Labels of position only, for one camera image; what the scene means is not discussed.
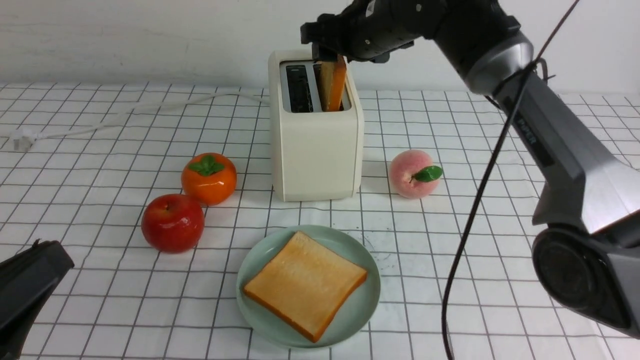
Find cream white toaster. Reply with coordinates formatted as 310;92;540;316
268;49;364;202

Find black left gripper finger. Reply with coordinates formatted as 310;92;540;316
0;240;74;351

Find white toaster power cord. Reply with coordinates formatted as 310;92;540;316
11;93;271;152

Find pale green plate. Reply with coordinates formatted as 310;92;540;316
236;224;381;349

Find orange persimmon with green leaf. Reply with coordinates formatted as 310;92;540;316
181;152;238;207

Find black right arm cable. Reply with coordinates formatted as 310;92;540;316
441;0;583;360

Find toast slice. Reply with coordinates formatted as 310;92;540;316
242;231;368;343
318;55;347;112

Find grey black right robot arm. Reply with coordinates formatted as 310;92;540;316
300;0;640;338

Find white grid tablecloth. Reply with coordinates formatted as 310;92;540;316
0;83;639;360

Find pink peach with leaf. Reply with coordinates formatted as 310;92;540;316
388;149;444;199

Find red apple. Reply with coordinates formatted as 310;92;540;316
141;193;205;254

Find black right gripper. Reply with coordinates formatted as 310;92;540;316
300;0;448;64

